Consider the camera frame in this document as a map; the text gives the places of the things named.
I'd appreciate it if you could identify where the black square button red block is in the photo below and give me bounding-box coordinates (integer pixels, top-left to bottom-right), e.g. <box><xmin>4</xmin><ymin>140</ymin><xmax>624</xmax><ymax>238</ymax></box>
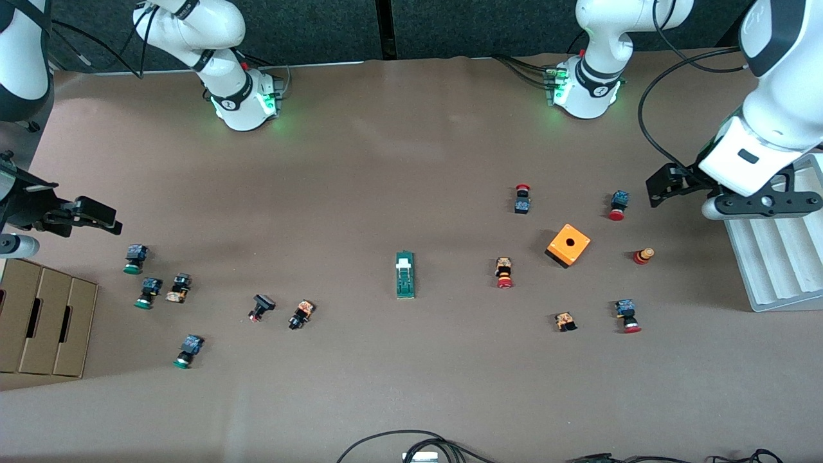
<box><xmin>248</xmin><ymin>294</ymin><xmax>276</xmax><ymax>323</ymax></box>

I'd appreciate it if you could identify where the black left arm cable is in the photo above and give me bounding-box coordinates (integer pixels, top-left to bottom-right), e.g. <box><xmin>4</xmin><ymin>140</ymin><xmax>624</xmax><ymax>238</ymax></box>
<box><xmin>638</xmin><ymin>0</ymin><xmax>763</xmax><ymax>173</ymax></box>

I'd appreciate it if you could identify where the brown cardboard box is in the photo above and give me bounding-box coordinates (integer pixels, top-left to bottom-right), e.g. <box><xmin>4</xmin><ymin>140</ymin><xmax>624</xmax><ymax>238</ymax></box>
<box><xmin>19</xmin><ymin>267</ymin><xmax>72</xmax><ymax>376</ymax></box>
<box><xmin>0</xmin><ymin>257</ymin><xmax>43</xmax><ymax>374</ymax></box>
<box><xmin>53</xmin><ymin>277</ymin><xmax>99</xmax><ymax>379</ymax></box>

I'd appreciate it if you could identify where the grey ribbed tray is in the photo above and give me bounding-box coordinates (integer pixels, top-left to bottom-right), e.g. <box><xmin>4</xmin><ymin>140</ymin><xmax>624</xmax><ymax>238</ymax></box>
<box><xmin>723</xmin><ymin>153</ymin><xmax>823</xmax><ymax>314</ymax></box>

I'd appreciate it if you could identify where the black looped table cable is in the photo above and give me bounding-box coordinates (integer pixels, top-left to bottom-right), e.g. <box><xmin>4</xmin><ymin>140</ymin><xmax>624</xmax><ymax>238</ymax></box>
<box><xmin>336</xmin><ymin>430</ymin><xmax>499</xmax><ymax>463</ymax></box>

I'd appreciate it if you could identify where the brown paper table cover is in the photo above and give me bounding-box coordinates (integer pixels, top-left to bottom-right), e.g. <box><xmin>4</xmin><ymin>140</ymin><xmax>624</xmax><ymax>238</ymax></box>
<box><xmin>0</xmin><ymin>55</ymin><xmax>823</xmax><ymax>463</ymax></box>

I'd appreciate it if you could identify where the green mushroom button blue block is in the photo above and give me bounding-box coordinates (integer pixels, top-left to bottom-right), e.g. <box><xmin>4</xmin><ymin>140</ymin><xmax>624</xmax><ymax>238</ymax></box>
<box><xmin>134</xmin><ymin>277</ymin><xmax>163</xmax><ymax>310</ymax></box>
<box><xmin>172</xmin><ymin>334</ymin><xmax>205</xmax><ymax>370</ymax></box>
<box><xmin>123</xmin><ymin>244</ymin><xmax>149</xmax><ymax>275</ymax></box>

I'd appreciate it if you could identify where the green load switch white handle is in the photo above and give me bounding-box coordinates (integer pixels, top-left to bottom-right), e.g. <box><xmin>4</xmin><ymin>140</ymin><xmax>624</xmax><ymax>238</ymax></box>
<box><xmin>395</xmin><ymin>250</ymin><xmax>417</xmax><ymax>300</ymax></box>

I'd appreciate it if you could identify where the black base cable bundle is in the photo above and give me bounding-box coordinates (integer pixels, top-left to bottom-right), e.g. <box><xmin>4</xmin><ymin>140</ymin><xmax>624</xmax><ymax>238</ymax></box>
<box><xmin>492</xmin><ymin>55</ymin><xmax>560</xmax><ymax>91</ymax></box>

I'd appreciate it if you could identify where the black pushbutton orange block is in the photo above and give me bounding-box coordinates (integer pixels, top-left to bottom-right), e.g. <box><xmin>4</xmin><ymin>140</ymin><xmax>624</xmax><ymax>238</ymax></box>
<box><xmin>288</xmin><ymin>299</ymin><xmax>316</xmax><ymax>331</ymax></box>

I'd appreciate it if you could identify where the orange button enclosure box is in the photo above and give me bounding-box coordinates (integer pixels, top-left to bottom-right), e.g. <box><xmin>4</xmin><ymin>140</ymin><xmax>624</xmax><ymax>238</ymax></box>
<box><xmin>545</xmin><ymin>223</ymin><xmax>592</xmax><ymax>269</ymax></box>

